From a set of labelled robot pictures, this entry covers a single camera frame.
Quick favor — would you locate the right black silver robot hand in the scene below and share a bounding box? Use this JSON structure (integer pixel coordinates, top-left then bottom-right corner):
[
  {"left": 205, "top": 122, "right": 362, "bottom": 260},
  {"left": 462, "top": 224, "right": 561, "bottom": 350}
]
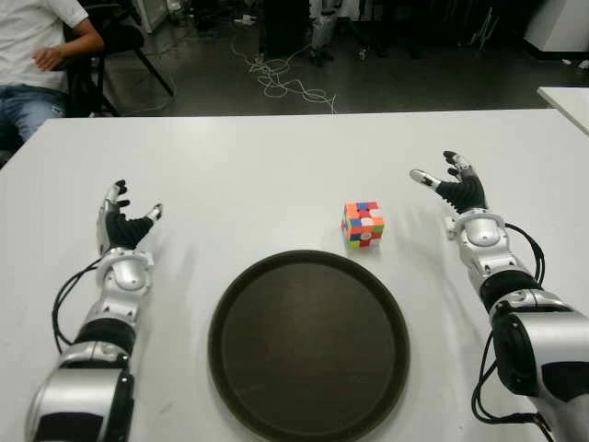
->
[{"left": 409, "top": 149, "right": 490, "bottom": 215}]

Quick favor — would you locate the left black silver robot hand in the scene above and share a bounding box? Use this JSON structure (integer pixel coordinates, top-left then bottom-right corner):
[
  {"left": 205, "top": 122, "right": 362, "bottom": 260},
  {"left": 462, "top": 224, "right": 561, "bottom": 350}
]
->
[{"left": 95, "top": 178, "right": 165, "bottom": 254}]

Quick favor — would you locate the multicoloured Rubik's cube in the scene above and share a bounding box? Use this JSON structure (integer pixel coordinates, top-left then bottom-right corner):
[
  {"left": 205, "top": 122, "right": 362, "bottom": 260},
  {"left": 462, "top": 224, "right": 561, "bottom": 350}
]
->
[{"left": 340, "top": 199, "right": 386, "bottom": 251}]

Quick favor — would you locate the dark round plate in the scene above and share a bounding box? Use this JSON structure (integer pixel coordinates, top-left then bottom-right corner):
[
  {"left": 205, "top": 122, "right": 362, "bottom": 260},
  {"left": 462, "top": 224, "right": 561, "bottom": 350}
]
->
[{"left": 207, "top": 249, "right": 411, "bottom": 442}]

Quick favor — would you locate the white side table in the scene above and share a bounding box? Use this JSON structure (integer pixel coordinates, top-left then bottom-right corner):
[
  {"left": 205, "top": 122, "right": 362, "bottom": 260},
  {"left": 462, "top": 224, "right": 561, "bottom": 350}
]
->
[{"left": 536, "top": 86, "right": 589, "bottom": 139}]

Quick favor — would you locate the grey metal folding stand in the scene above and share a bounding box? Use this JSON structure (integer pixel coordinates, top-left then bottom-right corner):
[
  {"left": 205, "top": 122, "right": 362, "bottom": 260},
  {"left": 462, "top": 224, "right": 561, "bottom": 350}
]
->
[{"left": 467, "top": 0, "right": 502, "bottom": 50}]

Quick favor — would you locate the large white cabinet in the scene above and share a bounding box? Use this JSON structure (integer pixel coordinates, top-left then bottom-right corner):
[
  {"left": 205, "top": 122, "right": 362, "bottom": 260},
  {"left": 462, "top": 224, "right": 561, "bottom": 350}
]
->
[{"left": 522, "top": 0, "right": 589, "bottom": 62}]

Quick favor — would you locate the black office chair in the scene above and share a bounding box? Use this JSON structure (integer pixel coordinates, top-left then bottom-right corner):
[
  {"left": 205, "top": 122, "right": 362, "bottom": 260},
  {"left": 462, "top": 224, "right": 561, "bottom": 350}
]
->
[{"left": 62, "top": 0, "right": 176, "bottom": 119}]

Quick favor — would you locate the seated person in white shirt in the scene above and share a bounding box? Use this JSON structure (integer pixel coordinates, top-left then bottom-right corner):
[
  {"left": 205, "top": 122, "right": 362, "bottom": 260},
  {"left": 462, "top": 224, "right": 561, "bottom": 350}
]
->
[{"left": 0, "top": 0, "right": 106, "bottom": 153}]

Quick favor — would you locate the small white cabinet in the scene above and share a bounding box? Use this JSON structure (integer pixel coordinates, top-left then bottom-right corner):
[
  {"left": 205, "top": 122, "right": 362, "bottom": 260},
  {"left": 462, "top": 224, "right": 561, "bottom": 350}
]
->
[{"left": 133, "top": 0, "right": 167, "bottom": 34}]

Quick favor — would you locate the black cabinet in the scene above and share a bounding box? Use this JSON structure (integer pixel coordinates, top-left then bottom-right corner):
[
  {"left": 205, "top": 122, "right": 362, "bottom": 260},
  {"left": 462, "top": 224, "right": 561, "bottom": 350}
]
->
[{"left": 260, "top": 0, "right": 314, "bottom": 57}]

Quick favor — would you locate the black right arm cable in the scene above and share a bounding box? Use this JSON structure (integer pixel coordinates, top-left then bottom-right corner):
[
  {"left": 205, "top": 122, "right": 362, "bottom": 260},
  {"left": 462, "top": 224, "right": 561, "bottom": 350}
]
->
[{"left": 471, "top": 222, "right": 553, "bottom": 442}]

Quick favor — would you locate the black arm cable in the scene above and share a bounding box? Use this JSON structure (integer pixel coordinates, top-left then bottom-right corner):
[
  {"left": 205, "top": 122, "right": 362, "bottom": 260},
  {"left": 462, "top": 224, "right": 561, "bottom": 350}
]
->
[
  {"left": 471, "top": 222, "right": 553, "bottom": 442},
  {"left": 52, "top": 257, "right": 105, "bottom": 355}
]

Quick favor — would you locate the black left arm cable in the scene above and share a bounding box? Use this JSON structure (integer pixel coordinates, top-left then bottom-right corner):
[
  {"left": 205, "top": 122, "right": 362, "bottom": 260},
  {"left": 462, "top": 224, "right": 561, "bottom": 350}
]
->
[{"left": 52, "top": 257, "right": 105, "bottom": 355}]

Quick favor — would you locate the tangled white floor cable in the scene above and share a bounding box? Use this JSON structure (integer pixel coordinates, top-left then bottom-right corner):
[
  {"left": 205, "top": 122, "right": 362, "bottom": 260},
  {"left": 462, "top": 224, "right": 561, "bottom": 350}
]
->
[{"left": 229, "top": 34, "right": 337, "bottom": 114}]

